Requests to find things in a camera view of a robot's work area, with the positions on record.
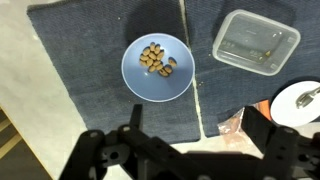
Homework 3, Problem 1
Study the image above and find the clear plastic lunch box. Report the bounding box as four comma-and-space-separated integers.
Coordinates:
212, 8, 302, 77

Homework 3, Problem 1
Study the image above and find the blue plastic bowl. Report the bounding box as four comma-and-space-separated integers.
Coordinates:
120, 32, 196, 103

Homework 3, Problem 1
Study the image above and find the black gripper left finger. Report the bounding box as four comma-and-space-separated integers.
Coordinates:
59, 104, 201, 180

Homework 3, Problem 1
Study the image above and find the small white plate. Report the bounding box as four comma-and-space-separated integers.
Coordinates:
269, 80, 320, 128

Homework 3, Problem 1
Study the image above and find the wooden slat-back chair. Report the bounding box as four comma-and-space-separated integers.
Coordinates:
0, 114, 24, 161

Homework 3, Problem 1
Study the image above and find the dark blue placemat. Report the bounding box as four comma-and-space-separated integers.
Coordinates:
184, 0, 320, 138
26, 0, 202, 145

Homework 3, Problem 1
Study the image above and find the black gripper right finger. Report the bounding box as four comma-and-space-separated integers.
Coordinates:
241, 105, 320, 180

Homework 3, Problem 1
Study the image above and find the clear orange snack wrapper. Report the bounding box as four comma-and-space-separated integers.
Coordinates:
217, 99, 275, 138

